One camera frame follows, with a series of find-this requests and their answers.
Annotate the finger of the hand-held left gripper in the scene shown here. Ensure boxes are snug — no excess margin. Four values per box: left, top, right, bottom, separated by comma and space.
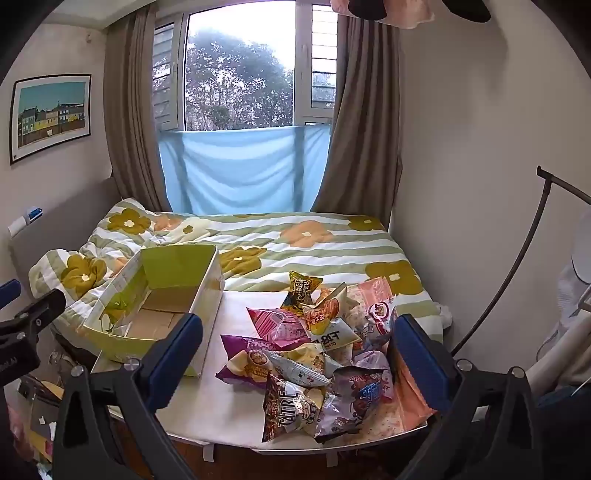
0, 279, 22, 308
0, 289, 66, 337

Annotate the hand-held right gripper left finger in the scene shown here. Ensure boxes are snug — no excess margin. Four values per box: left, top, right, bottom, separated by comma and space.
53, 313, 204, 480

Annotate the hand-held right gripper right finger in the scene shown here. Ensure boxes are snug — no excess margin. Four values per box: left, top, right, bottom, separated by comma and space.
390, 314, 543, 480

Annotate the red white snack packet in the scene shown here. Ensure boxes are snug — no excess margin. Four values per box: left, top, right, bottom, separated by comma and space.
360, 305, 398, 352

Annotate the blue purple snack packet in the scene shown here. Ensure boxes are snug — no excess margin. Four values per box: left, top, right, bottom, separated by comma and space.
316, 364, 395, 439

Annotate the green cardboard box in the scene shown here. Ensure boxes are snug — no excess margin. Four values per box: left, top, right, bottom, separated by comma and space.
78, 244, 225, 378

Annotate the white yellow snack packet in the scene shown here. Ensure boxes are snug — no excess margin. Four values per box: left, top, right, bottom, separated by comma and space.
307, 318, 363, 354

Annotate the silver grey snack packet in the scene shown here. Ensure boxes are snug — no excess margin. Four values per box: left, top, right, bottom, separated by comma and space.
265, 351, 331, 386

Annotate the brown red snack packet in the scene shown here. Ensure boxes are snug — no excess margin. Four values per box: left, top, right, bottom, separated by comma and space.
262, 373, 326, 444

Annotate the orange pink snack packet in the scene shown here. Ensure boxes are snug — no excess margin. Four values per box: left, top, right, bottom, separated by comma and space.
344, 276, 437, 432

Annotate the orange white snack packet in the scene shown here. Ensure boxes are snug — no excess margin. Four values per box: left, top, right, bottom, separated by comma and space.
300, 282, 361, 335

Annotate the gold black snack packet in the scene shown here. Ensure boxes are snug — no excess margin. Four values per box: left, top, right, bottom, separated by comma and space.
280, 271, 324, 311

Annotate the floral striped quilt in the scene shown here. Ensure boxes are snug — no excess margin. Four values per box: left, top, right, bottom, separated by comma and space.
28, 198, 446, 344

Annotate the white fabric bundle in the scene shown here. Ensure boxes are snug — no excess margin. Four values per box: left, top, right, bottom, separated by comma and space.
526, 249, 591, 398

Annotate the framed house picture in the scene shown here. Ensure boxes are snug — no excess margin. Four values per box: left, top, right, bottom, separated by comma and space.
9, 74, 92, 165

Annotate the light blue cloth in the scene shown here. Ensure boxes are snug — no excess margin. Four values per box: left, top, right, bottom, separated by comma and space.
158, 124, 331, 215

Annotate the brown curtain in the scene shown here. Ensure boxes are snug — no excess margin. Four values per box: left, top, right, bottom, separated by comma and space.
102, 9, 188, 213
314, 14, 402, 215

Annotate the black curved rod stand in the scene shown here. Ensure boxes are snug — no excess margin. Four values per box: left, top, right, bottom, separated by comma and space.
450, 166, 591, 356

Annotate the pink hanging garment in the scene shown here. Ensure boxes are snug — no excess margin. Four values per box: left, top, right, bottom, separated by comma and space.
330, 0, 437, 29

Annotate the black hanging garment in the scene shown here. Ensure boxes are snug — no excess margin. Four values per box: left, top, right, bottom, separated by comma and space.
443, 0, 492, 24

